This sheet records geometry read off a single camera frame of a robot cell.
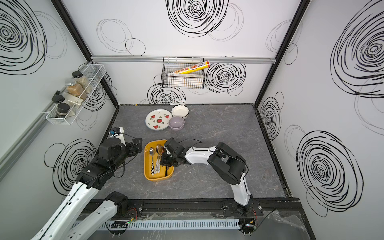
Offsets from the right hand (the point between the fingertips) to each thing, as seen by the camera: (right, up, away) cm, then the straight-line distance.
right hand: (158, 164), depth 85 cm
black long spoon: (+5, -5, -1) cm, 7 cm away
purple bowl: (+8, +23, +20) cm, 32 cm away
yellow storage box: (-7, 0, +4) cm, 8 cm away
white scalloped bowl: (+9, +32, +31) cm, 46 cm away
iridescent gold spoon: (-1, +6, +8) cm, 11 cm away
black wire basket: (+21, +49, +2) cm, 54 cm away
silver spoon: (-2, -1, +2) cm, 3 cm away
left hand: (-9, +15, -12) cm, 21 cm away
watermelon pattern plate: (-7, +25, +26) cm, 37 cm away
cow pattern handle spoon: (-6, +5, +7) cm, 10 cm away
